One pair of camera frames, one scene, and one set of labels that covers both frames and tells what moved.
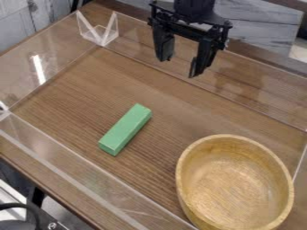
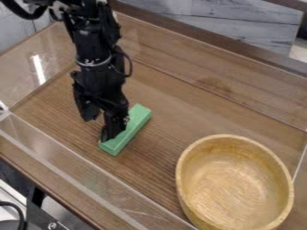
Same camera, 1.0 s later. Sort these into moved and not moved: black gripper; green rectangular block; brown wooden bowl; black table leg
Moved: black gripper
Not moved: black table leg; green rectangular block; brown wooden bowl
